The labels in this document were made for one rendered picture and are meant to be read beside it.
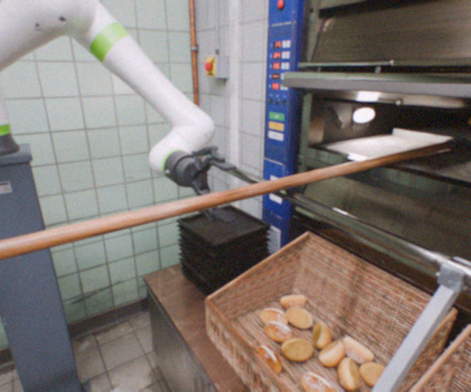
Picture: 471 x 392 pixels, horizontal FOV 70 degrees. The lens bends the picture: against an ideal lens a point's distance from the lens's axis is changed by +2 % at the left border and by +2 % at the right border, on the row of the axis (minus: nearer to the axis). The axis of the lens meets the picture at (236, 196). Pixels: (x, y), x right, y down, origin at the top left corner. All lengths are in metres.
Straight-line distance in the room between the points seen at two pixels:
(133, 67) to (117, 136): 0.88
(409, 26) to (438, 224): 0.53
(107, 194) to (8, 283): 0.73
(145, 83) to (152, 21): 0.92
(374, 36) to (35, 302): 1.41
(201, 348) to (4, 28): 1.03
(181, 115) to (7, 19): 0.44
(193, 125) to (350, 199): 0.58
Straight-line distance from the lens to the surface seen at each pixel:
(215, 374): 1.16
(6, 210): 1.30
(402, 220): 1.11
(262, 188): 0.77
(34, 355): 1.60
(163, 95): 1.02
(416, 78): 0.87
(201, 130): 1.00
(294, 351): 1.16
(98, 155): 1.87
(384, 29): 1.11
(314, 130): 1.30
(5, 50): 1.00
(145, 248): 2.12
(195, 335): 1.28
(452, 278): 0.62
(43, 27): 0.94
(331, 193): 1.25
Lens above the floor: 1.46
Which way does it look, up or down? 21 degrees down
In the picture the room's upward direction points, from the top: straight up
